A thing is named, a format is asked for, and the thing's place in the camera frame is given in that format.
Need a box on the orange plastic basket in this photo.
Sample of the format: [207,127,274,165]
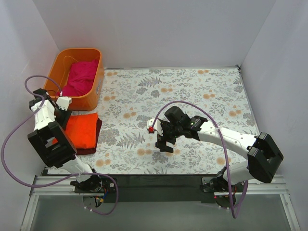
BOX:
[43,48,104,111]

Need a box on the floral table mat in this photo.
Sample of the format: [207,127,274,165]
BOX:
[81,68,258,174]

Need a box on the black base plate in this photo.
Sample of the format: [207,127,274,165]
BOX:
[74,173,247,204]

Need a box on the aluminium frame rail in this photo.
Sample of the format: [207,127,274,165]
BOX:
[21,175,300,231]

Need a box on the folded dark red t shirt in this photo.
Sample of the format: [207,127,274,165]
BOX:
[72,118,102,155]

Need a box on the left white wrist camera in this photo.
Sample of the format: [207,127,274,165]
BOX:
[56,96,72,111]

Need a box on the orange t shirt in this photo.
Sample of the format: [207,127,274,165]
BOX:
[65,113,99,149]

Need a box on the pink t shirt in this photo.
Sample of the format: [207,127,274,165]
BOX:
[62,60,99,97]

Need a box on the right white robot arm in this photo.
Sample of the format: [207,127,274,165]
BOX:
[147,106,283,193]

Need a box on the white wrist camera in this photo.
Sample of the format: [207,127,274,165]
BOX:
[146,118,163,136]
[56,96,72,111]

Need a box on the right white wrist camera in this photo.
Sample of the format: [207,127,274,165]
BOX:
[146,118,163,136]

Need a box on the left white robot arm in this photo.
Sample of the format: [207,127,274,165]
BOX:
[27,88,103,193]

